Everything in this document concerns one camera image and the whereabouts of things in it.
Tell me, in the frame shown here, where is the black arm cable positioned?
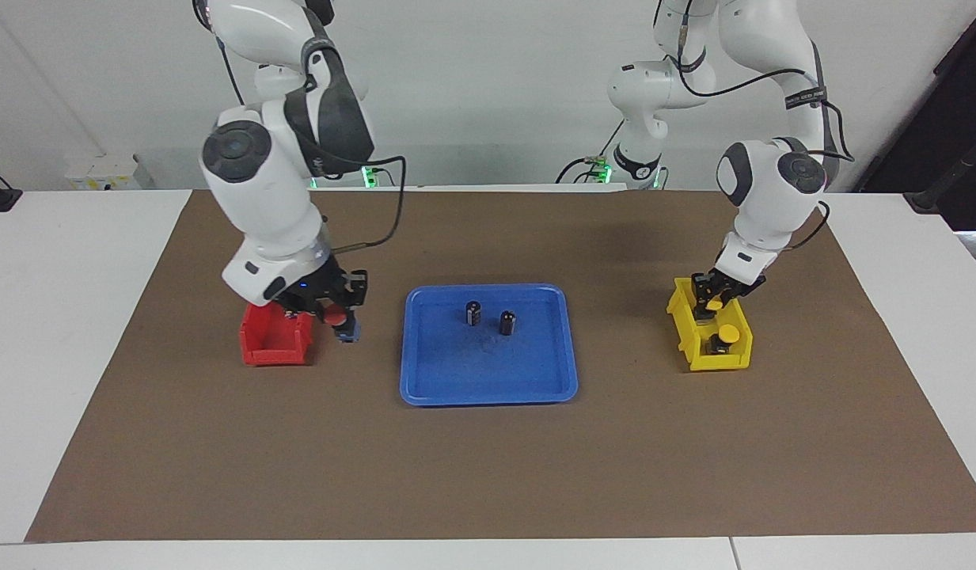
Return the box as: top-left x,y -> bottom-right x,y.
654,0 -> 857,253
193,0 -> 408,253

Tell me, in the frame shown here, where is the brown paper mat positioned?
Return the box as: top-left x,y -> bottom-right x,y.
25,188 -> 976,543

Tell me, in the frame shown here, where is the yellow plastic bin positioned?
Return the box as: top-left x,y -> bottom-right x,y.
666,275 -> 754,373

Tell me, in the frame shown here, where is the red push button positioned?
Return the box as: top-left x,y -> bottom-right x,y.
321,307 -> 363,345

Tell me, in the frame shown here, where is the white box with yellow labels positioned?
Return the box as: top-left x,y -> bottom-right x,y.
64,154 -> 145,191

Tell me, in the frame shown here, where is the blue plastic tray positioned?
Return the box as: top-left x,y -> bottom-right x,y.
399,283 -> 579,408

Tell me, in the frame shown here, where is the black base cable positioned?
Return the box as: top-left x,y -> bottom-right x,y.
556,119 -> 625,184

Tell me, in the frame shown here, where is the red plastic bin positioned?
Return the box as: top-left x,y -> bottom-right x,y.
239,301 -> 314,367

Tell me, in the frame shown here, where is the black tripod stand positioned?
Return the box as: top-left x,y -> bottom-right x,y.
903,131 -> 976,216

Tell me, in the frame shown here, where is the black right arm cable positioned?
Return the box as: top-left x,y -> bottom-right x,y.
193,0 -> 408,253

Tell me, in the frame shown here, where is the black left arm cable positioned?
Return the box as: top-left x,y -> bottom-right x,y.
654,0 -> 857,253

